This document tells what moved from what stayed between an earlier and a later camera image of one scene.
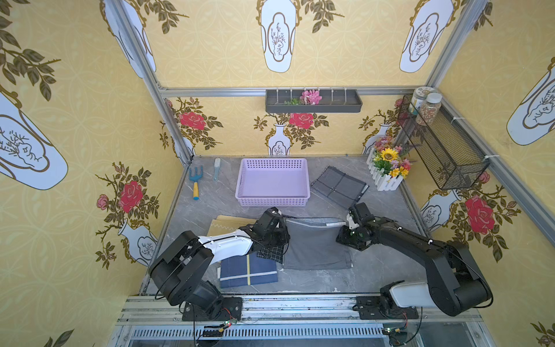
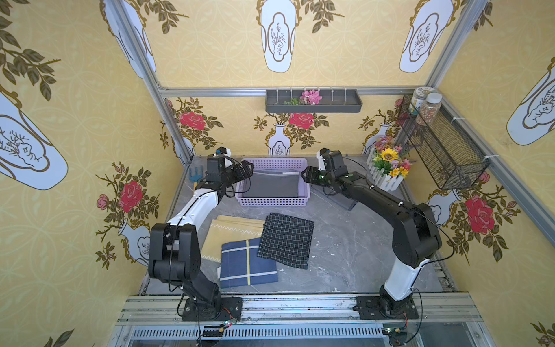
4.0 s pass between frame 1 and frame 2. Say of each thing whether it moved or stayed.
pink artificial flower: stayed
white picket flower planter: stayed
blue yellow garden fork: stayed
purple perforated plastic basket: stayed
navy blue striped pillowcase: stayed
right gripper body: moved
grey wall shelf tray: stayed
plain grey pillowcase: moved
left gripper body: moved
